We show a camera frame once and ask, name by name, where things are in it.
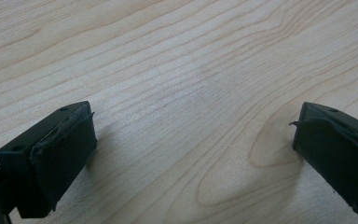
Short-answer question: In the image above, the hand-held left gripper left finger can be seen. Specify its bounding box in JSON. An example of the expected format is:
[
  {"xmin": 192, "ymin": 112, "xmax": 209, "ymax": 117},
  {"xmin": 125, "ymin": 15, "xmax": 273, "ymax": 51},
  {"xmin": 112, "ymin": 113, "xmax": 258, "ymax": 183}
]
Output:
[{"xmin": 0, "ymin": 100, "xmax": 98, "ymax": 219}]

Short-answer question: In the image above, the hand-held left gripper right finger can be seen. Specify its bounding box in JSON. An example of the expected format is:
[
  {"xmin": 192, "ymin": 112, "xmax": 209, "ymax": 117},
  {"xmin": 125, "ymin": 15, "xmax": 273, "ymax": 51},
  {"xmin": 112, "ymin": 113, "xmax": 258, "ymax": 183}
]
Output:
[{"xmin": 289, "ymin": 101, "xmax": 358, "ymax": 220}]

